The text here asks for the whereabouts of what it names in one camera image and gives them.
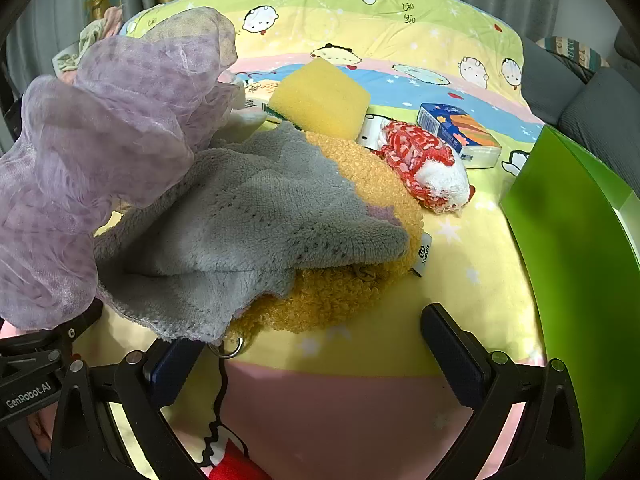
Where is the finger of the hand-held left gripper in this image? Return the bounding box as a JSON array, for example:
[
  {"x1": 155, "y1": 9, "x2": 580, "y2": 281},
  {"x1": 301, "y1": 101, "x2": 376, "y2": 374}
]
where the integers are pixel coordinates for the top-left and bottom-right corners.
[{"x1": 47, "y1": 305, "x2": 103, "y2": 357}]

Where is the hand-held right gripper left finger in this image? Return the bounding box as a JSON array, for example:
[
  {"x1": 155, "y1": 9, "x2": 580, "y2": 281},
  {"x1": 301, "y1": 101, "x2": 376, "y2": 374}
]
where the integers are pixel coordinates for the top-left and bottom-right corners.
[{"x1": 49, "y1": 339, "x2": 207, "y2": 480}]

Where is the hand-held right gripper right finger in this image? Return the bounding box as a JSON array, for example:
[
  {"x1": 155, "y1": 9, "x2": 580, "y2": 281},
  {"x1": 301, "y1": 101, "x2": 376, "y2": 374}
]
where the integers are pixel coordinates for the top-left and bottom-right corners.
[{"x1": 421, "y1": 302, "x2": 586, "y2": 480}]

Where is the yellow fuzzy pouch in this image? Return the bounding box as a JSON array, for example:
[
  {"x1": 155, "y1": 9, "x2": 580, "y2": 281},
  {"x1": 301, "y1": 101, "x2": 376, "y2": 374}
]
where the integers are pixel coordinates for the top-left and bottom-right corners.
[{"x1": 217, "y1": 130, "x2": 434, "y2": 359}]

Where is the green box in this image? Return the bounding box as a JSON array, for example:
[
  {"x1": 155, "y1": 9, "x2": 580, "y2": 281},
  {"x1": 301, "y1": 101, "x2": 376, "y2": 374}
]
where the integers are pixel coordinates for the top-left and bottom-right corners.
[{"x1": 500, "y1": 125, "x2": 640, "y2": 480}]

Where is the grey fleece cloth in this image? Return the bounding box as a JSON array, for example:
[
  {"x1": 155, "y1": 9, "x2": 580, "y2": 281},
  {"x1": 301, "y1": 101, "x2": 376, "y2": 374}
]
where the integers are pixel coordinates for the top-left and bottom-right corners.
[{"x1": 92, "y1": 122, "x2": 411, "y2": 343}]

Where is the red white knit toy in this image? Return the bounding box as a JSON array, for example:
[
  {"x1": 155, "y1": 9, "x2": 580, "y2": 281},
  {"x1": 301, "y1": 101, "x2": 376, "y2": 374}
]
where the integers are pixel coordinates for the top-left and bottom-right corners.
[{"x1": 375, "y1": 120, "x2": 476, "y2": 213}]

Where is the purple sheer scarf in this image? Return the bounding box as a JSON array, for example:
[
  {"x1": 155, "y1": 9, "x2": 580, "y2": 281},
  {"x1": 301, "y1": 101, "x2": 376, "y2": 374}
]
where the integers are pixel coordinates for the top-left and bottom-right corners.
[{"x1": 0, "y1": 6, "x2": 238, "y2": 331}]

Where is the yellow green sponge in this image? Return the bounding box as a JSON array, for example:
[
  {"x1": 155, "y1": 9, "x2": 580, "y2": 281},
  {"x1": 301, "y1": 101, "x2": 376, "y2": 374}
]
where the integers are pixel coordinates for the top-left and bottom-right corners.
[{"x1": 270, "y1": 57, "x2": 372, "y2": 142}]

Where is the cartoon printed blanket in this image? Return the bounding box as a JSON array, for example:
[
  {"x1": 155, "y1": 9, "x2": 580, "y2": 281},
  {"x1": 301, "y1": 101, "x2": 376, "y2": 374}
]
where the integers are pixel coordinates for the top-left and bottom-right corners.
[{"x1": 0, "y1": 0, "x2": 548, "y2": 480}]

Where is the grey sofa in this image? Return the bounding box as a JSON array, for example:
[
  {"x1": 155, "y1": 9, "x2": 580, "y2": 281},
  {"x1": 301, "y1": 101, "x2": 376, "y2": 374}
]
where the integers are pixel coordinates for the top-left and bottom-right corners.
[{"x1": 520, "y1": 25, "x2": 640, "y2": 181}]

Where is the pile of crumpled clothes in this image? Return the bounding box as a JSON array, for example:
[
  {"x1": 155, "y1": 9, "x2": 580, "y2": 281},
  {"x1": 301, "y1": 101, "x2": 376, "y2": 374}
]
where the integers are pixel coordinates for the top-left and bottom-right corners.
[{"x1": 52, "y1": 7, "x2": 126, "y2": 78}]

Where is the grey curtain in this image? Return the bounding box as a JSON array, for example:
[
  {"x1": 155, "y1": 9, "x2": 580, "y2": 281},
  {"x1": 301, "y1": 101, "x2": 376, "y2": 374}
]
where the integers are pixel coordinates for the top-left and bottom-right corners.
[{"x1": 10, "y1": 0, "x2": 566, "y2": 91}]

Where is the striped cushion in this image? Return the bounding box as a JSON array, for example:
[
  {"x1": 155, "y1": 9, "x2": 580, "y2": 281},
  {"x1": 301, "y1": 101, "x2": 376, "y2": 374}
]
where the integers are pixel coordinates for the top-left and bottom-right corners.
[{"x1": 542, "y1": 36, "x2": 611, "y2": 70}]

